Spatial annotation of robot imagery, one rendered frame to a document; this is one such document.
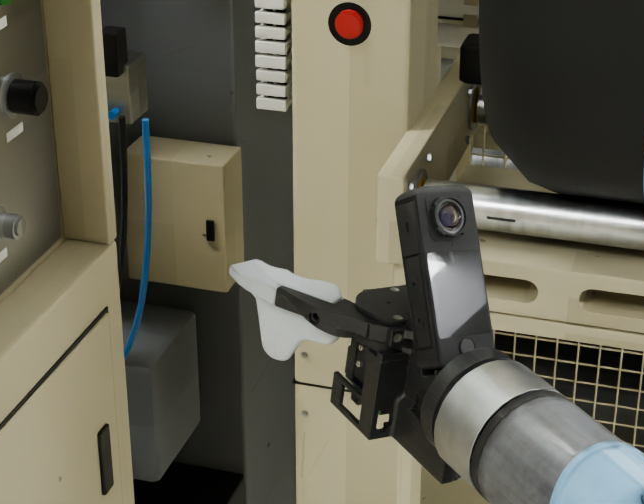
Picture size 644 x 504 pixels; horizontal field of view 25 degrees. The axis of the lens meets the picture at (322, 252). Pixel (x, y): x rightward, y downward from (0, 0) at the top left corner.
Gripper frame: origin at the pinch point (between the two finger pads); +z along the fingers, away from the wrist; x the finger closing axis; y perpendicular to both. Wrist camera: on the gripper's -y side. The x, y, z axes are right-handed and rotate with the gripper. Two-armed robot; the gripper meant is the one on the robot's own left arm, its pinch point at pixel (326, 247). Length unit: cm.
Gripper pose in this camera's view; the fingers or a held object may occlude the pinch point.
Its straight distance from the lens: 102.3
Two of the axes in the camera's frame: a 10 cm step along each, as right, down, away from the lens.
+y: -1.2, 9.1, 3.9
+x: 8.7, -0.9, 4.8
